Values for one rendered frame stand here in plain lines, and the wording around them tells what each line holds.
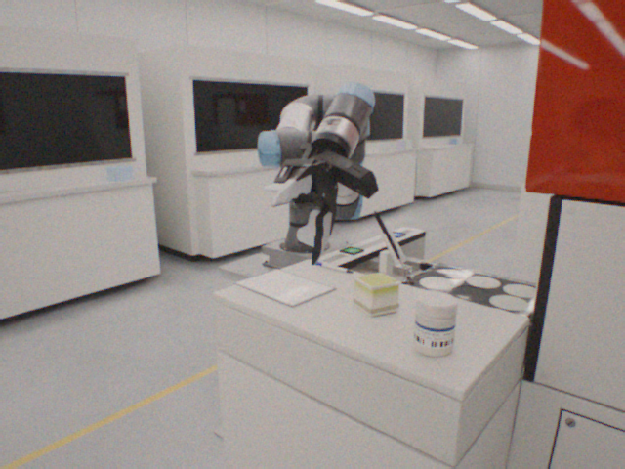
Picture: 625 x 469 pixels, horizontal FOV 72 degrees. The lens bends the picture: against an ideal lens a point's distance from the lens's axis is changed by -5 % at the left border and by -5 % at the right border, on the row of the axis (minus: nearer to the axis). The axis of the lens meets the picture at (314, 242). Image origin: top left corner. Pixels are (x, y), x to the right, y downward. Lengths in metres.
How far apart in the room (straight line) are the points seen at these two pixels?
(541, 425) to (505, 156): 8.56
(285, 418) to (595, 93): 0.89
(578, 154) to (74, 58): 3.48
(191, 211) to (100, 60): 1.50
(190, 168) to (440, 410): 3.79
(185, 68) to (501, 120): 6.69
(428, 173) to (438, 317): 6.94
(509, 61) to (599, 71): 8.64
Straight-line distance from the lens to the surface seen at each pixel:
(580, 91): 0.95
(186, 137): 4.29
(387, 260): 1.09
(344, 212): 1.60
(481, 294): 1.31
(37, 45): 3.80
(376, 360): 0.80
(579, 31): 0.97
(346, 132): 0.80
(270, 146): 0.92
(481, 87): 9.70
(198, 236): 4.45
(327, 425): 0.96
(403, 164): 6.82
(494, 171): 9.61
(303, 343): 0.90
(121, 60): 4.03
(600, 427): 1.11
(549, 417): 1.13
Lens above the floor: 1.36
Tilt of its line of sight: 16 degrees down
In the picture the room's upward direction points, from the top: straight up
